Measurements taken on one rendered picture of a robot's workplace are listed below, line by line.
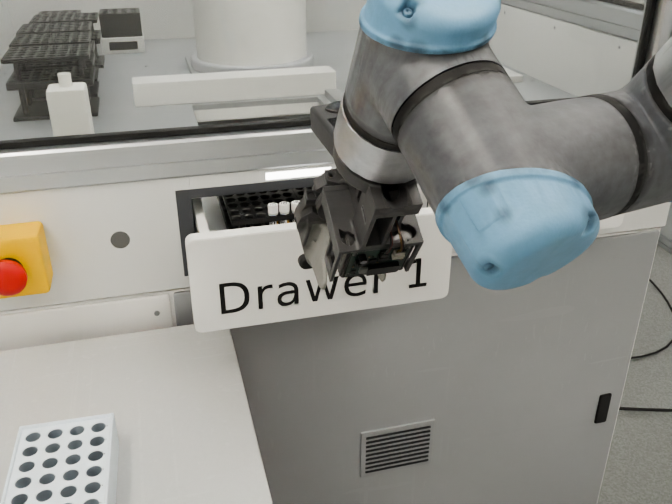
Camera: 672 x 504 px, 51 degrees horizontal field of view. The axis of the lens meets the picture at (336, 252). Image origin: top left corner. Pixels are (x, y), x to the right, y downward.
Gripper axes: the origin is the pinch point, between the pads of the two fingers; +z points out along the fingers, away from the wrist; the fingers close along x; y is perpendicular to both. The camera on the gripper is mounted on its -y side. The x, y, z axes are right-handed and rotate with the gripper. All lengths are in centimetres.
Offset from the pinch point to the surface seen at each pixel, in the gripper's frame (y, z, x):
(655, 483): 21, 97, 89
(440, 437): 11, 46, 22
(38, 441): 12.1, 6.4, -29.5
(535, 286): -3.5, 25.4, 34.8
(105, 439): 13.2, 5.6, -23.7
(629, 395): -3, 114, 103
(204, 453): 15.5, 8.3, -15.1
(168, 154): -17.5, 5.1, -14.8
